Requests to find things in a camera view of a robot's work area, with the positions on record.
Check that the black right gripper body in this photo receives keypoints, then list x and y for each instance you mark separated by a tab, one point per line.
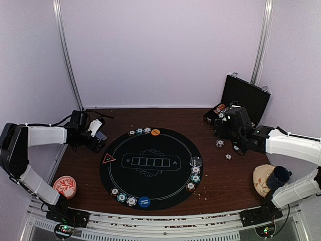
236	140

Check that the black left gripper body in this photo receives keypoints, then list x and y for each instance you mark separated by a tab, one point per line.
91	145

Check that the red triangular all-in marker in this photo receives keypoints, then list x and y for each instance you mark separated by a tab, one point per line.
108	158

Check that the clear round dealer button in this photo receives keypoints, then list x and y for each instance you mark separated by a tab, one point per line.
196	161

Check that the yellow big blind button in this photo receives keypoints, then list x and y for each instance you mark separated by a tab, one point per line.
155	132

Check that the blue small blind button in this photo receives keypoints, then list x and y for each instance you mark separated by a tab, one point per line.
144	202

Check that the blue patterned card deck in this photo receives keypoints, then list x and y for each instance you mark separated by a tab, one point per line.
101	136

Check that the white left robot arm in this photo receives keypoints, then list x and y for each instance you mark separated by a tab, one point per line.
22	145

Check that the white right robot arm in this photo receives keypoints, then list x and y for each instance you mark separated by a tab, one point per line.
270	140

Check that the green poker chip stack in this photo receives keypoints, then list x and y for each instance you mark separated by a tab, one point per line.
236	148

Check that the brown poker chip stack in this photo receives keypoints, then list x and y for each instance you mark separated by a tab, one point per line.
228	157

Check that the blue white chip stack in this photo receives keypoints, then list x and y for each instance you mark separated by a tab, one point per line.
219	143

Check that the red chip row in case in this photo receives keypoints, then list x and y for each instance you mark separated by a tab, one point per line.
219	108

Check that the round wooden coaster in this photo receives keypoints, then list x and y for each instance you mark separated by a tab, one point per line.
260	175

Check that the black poker chip case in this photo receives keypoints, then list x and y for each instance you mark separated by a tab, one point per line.
244	94

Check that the red white patterned cup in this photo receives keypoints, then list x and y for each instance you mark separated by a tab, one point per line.
66	185

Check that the dark blue mug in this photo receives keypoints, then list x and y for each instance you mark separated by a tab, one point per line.
278	177

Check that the round black poker mat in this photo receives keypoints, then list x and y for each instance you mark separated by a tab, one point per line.
153	166

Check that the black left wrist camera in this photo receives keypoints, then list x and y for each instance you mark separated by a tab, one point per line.
78	120

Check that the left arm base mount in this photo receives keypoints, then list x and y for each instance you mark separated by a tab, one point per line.
67	219

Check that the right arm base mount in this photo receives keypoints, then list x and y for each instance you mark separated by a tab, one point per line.
263	218

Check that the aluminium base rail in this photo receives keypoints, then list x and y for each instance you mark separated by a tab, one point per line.
214	226

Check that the aluminium frame post right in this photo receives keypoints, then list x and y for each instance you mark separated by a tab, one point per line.
263	41

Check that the aluminium frame post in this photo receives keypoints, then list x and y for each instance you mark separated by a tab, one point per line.
263	41
66	55

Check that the aluminium frame post left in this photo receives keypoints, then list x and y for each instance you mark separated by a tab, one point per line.
66	55

